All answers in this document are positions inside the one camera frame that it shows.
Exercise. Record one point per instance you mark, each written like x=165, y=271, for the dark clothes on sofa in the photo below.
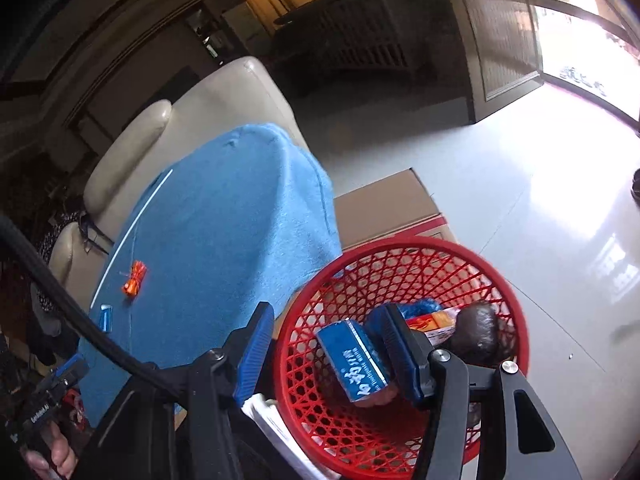
x=49, y=336

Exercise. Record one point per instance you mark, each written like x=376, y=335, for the dark blue toothpaste box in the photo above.
x=356, y=363

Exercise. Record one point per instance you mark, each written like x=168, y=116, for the blue plastic bag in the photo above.
x=418, y=308

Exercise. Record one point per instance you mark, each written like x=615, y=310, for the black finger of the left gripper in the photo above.
x=73, y=371

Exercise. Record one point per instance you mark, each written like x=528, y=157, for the person's left hand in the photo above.
x=60, y=460

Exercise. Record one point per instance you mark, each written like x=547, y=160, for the white refrigerator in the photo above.
x=250, y=31

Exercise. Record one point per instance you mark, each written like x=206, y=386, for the red plastic mesh basket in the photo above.
x=367, y=285

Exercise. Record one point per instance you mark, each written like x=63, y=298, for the white blue medicine box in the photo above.
x=265, y=414

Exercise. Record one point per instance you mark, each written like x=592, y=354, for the blue round tablecloth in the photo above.
x=247, y=217

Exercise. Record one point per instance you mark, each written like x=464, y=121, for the cream leather sofa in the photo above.
x=237, y=94

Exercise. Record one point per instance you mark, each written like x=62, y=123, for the small blue torn flap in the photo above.
x=106, y=318

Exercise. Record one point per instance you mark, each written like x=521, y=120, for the wooden baby crib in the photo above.
x=332, y=37

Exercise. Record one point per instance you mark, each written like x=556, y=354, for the orange medicine box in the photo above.
x=437, y=326

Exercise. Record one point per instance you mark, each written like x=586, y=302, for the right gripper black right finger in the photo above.
x=408, y=352

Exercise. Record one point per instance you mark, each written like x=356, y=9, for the orange red candy wrapper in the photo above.
x=135, y=279

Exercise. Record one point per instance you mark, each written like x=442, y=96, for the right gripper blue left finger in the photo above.
x=254, y=341

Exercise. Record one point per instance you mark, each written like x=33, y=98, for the black plastic bag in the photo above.
x=475, y=339

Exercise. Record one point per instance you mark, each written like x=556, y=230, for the dark wooden door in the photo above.
x=502, y=52

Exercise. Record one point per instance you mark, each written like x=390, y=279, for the dark shoe on floor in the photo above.
x=635, y=186

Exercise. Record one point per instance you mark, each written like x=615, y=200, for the cardboard box on floor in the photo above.
x=398, y=205

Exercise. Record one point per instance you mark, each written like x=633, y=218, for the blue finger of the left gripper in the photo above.
x=56, y=373

